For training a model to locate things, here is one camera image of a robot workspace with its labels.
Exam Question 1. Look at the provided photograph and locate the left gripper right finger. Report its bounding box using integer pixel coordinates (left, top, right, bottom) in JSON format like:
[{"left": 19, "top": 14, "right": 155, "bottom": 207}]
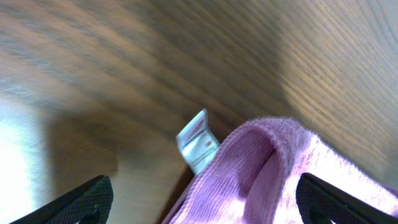
[{"left": 296, "top": 173, "right": 397, "bottom": 224}]

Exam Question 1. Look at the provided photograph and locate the white cloth label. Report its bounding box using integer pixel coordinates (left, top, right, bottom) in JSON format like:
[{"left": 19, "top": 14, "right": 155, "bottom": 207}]
[{"left": 176, "top": 109, "right": 220, "bottom": 175}]

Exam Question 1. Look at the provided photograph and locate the purple microfiber cloth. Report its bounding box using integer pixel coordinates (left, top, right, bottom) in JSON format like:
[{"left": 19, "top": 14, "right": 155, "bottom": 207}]
[{"left": 164, "top": 118, "right": 397, "bottom": 223}]

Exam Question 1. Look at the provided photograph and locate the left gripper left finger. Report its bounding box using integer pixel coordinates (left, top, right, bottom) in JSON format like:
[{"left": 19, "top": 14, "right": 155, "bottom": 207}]
[{"left": 11, "top": 175, "right": 113, "bottom": 224}]

